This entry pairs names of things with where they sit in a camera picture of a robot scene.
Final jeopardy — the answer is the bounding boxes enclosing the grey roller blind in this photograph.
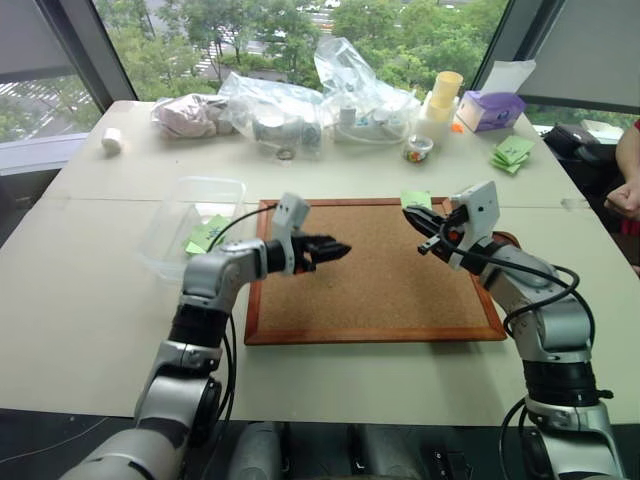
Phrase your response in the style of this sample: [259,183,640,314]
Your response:
[517,0,640,115]
[0,0,81,84]

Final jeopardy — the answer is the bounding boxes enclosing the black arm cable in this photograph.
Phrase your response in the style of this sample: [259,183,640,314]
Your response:
[439,222,599,341]
[204,201,281,441]

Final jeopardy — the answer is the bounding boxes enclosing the stacked yellow plastic cups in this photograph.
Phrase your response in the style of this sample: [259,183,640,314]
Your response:
[428,70,464,124]

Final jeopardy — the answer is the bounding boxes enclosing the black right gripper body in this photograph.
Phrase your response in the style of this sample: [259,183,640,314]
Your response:
[418,206,470,262]

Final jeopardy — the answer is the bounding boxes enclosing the black bag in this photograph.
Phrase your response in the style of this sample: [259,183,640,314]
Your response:
[541,123,627,194]

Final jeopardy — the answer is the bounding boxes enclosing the purple tissue box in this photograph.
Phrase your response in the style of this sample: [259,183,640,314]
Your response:
[455,89,528,134]

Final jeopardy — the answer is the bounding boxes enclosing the stack of green notes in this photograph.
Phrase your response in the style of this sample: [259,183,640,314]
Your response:
[488,135,537,176]

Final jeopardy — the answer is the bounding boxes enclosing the plastic bag with pink contents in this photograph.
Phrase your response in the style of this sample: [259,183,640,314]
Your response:
[150,93,237,142]

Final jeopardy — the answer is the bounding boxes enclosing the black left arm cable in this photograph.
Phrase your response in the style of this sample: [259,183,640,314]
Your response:
[204,201,281,441]

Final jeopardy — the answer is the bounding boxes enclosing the bystander bare hand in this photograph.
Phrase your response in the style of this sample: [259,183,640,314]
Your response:
[603,183,640,222]

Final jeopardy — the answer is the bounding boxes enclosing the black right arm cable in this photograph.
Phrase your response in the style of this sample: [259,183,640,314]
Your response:
[439,222,599,341]

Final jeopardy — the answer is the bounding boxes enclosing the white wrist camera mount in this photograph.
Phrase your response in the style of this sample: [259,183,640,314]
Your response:
[446,180,502,272]
[271,192,312,276]

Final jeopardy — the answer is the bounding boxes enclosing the cork board with wooden frame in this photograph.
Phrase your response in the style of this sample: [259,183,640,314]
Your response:
[243,197,509,347]

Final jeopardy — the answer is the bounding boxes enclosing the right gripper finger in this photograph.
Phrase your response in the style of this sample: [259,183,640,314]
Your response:
[401,203,446,227]
[405,213,442,238]

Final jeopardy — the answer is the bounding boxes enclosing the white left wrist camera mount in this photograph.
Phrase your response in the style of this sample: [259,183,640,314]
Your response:
[271,192,312,276]

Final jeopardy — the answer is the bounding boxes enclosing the green sticky note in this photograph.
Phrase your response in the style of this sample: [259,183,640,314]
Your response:
[399,188,432,211]
[183,214,232,257]

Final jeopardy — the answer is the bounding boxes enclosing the clear plastic box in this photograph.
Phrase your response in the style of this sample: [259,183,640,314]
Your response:
[137,175,247,284]

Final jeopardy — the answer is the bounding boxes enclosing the small clear pushpin jar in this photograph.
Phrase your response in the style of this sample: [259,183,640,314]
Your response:
[401,133,435,165]

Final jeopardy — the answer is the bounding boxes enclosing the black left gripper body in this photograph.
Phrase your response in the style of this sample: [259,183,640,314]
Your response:
[291,233,322,275]

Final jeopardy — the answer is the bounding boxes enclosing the clear bag with tape rolls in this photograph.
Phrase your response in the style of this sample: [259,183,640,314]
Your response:
[216,71,327,162]

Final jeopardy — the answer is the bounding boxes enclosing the clear bag with white items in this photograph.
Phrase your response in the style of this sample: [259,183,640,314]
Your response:
[313,36,422,147]

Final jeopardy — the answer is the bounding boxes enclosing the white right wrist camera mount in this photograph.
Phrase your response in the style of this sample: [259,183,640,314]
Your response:
[446,180,502,272]

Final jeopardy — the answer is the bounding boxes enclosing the dark rounded grey shape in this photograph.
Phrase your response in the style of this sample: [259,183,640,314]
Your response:
[227,421,287,480]

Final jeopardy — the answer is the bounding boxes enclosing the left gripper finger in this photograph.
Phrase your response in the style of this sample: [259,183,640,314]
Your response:
[308,234,352,252]
[308,246,353,264]

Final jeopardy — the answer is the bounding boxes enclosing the white paper roll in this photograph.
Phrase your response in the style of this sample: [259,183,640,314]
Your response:
[100,127,124,158]

